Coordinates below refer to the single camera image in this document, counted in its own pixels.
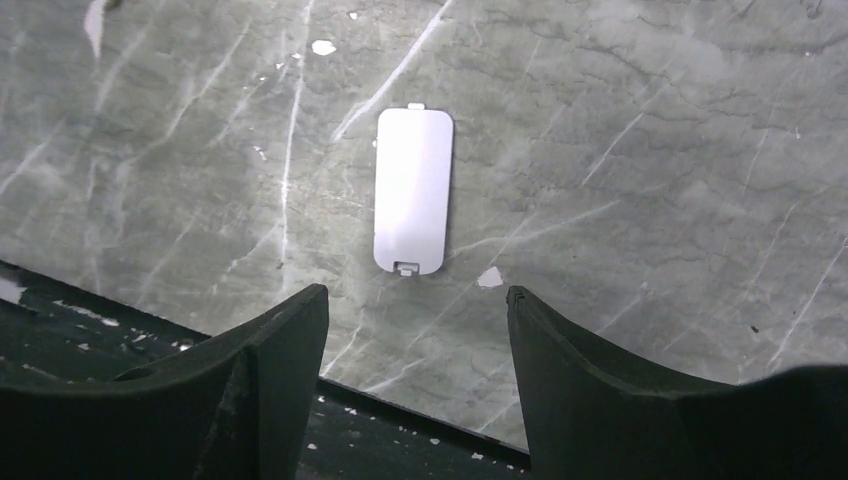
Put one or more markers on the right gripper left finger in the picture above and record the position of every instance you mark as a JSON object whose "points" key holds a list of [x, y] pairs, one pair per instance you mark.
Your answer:
{"points": [[235, 406]]}

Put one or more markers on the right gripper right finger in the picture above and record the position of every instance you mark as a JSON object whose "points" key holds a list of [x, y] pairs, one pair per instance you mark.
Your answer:
{"points": [[594, 410]]}

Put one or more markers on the white battery compartment cover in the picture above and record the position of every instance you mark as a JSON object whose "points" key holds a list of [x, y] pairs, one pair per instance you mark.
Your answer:
{"points": [[413, 169]]}

